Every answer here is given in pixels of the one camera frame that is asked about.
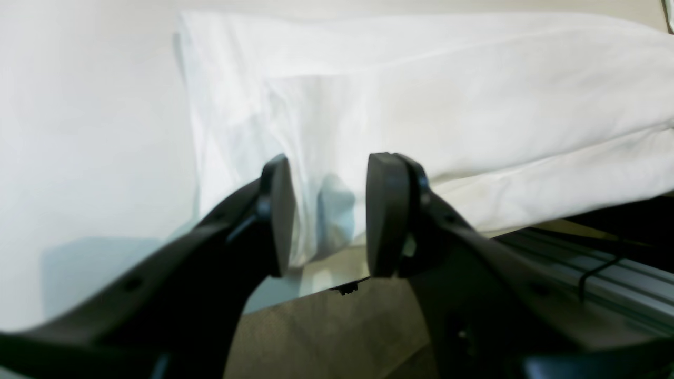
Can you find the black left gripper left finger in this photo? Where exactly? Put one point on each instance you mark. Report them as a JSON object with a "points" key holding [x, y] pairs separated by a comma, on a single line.
{"points": [[174, 314]]}

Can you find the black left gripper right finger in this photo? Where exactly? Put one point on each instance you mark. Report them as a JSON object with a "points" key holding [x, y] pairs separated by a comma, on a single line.
{"points": [[489, 313]]}

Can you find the white graphic t-shirt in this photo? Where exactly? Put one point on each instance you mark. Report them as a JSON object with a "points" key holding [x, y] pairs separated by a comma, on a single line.
{"points": [[517, 118]]}

